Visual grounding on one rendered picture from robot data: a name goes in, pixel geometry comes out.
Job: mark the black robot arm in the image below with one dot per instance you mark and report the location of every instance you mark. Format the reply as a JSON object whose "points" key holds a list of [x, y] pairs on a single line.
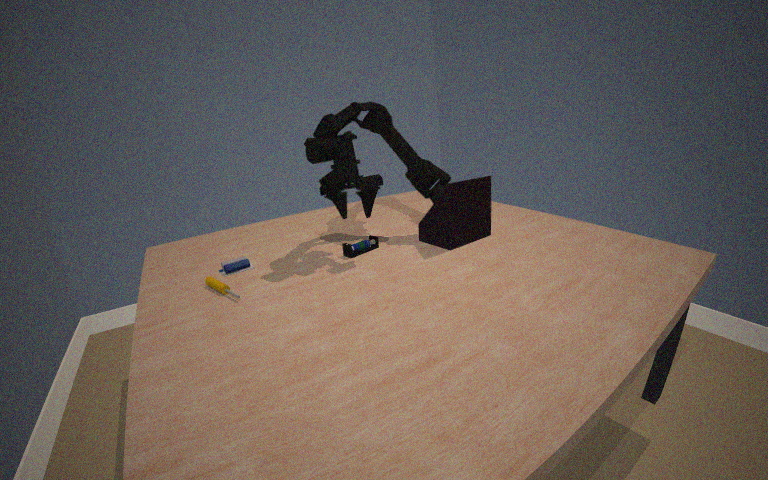
{"points": [[327, 145]]}

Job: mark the yellow-handled screwdriver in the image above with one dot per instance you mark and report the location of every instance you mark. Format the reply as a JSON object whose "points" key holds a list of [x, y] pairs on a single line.
{"points": [[219, 286]]}

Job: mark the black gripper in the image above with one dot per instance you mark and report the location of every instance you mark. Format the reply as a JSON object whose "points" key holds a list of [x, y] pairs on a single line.
{"points": [[368, 187]]}

